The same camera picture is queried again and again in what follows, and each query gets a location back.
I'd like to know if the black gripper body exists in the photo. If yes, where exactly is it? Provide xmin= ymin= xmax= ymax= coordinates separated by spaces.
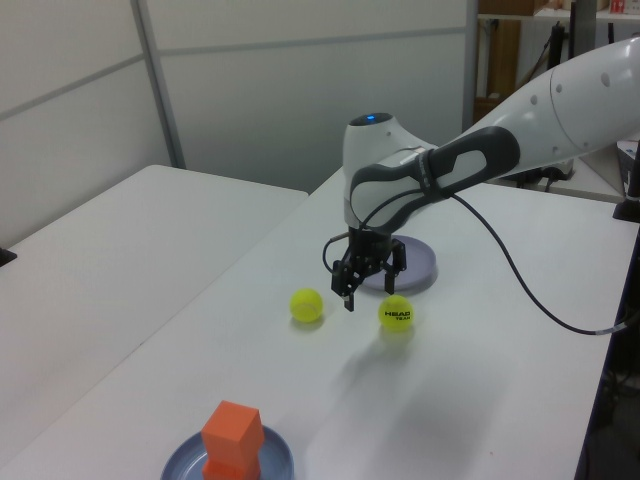
xmin=347 ymin=227 xmax=397 ymax=275

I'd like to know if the plain yellow tennis ball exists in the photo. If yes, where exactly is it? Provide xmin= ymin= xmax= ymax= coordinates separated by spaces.
xmin=289 ymin=287 xmax=324 ymax=323

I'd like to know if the tennis ball with black print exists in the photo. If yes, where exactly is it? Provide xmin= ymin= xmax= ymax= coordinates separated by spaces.
xmin=377 ymin=294 xmax=416 ymax=334

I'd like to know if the orange cube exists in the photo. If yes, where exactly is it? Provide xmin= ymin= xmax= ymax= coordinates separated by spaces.
xmin=201 ymin=452 xmax=263 ymax=480
xmin=200 ymin=399 xmax=266 ymax=469

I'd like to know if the purple plate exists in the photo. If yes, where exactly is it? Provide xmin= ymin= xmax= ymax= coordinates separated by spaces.
xmin=357 ymin=233 xmax=440 ymax=294

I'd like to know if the blue plate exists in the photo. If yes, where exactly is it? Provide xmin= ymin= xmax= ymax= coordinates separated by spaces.
xmin=160 ymin=424 xmax=296 ymax=480

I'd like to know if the grey open laptop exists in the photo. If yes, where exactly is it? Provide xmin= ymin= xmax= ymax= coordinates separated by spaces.
xmin=572 ymin=144 xmax=640 ymax=201

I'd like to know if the tall cardboard sheet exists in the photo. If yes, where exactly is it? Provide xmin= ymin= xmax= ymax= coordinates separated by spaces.
xmin=487 ymin=19 xmax=522 ymax=99

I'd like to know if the black slim tripod pole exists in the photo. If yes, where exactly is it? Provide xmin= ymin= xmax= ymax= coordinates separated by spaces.
xmin=548 ymin=22 xmax=570 ymax=70

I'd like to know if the brown cardboard box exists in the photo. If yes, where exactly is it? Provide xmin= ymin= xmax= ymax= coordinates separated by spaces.
xmin=478 ymin=0 xmax=540 ymax=15

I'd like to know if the white shelf board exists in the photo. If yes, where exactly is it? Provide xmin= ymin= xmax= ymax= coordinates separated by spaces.
xmin=477 ymin=12 xmax=640 ymax=24

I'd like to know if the short black gripper cable loop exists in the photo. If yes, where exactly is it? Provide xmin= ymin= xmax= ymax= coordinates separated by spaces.
xmin=321 ymin=232 xmax=354 ymax=274

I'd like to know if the black cable strap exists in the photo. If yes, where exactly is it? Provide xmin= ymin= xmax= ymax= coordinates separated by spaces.
xmin=417 ymin=148 xmax=449 ymax=199

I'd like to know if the black power box with wires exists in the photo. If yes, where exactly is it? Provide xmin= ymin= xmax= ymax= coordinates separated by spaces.
xmin=492 ymin=167 xmax=576 ymax=192

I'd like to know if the long black robot cable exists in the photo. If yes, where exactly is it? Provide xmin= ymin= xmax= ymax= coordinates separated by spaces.
xmin=359 ymin=182 xmax=640 ymax=336

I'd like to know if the dark grey vertical post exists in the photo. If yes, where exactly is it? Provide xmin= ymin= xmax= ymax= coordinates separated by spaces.
xmin=569 ymin=0 xmax=596 ymax=57

